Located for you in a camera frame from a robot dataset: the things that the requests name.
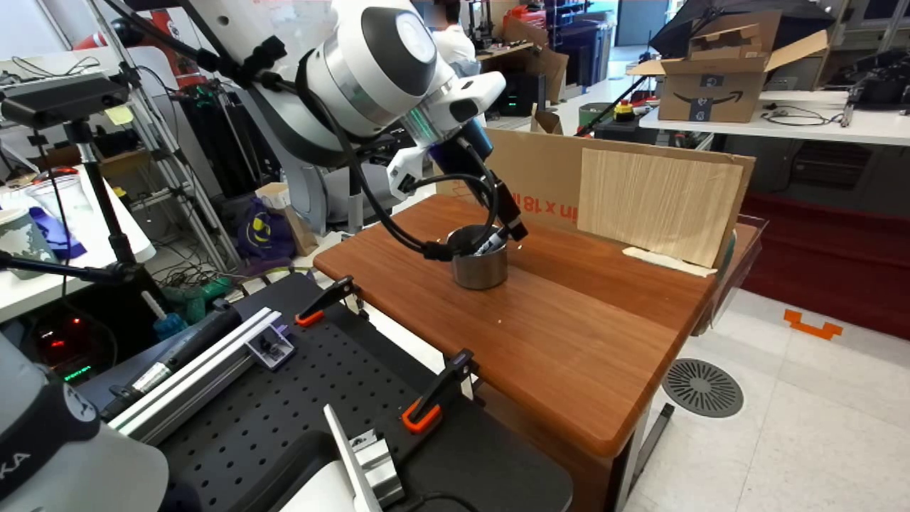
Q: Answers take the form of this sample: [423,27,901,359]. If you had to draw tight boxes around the open cardboard shipping box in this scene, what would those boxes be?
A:
[629,9,833,124]

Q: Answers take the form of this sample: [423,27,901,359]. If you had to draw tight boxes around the light plywood panel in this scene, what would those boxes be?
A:
[575,141,749,270]

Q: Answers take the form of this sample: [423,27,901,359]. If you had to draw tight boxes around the pale wooden strip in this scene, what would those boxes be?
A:
[621,241,719,280]

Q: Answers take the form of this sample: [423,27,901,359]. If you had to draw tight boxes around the black perforated base board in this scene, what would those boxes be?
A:
[73,272,578,512]

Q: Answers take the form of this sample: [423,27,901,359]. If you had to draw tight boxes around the blue plastic object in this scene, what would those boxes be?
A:
[27,205,88,263]

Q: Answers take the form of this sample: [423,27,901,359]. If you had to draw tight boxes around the grey metal table leg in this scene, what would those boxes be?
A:
[621,401,676,508]

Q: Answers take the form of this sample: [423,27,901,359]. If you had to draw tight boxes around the black clamp orange grip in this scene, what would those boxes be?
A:
[294,272,365,332]
[398,346,480,437]

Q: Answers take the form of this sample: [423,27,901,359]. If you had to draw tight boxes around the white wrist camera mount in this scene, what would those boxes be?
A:
[381,141,433,199]

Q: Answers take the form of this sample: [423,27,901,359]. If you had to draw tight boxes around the black stereo camera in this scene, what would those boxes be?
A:
[0,70,130,131]

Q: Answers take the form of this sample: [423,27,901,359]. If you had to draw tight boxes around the aluminium extrusion rail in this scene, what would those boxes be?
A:
[318,401,381,512]
[105,303,287,450]

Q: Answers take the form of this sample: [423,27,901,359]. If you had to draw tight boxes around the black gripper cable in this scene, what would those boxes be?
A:
[349,154,503,263]

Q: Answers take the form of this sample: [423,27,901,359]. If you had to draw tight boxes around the black box red lights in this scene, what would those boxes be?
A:
[18,300,123,381]

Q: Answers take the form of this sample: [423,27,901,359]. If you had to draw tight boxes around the black camera tripod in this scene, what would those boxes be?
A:
[0,117,169,295]

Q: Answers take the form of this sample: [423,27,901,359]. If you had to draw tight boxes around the grey metal mounting plate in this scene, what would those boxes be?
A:
[346,427,409,508]

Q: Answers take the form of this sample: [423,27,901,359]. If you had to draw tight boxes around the brown cardboard panel red print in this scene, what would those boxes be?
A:
[484,124,759,272]

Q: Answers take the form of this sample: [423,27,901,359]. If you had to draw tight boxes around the round metal floor drain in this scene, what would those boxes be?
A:
[659,354,749,420]

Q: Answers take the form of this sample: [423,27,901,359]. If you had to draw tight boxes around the white side table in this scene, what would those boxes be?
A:
[0,165,159,324]

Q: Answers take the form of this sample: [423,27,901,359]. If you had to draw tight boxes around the seated person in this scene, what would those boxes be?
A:
[430,0,480,78]

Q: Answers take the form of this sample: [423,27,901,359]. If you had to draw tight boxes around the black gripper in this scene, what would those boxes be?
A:
[426,122,533,243]

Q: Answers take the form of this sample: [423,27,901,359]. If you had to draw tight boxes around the metal wire shelf rack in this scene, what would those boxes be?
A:
[95,46,244,286]

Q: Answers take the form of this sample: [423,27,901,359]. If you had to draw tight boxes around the black round bar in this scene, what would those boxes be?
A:
[71,306,247,420]

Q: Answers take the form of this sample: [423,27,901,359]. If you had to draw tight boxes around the white office desk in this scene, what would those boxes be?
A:
[638,87,910,151]

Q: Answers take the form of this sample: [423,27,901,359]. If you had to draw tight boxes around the purple bag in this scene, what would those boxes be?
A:
[230,192,300,279]

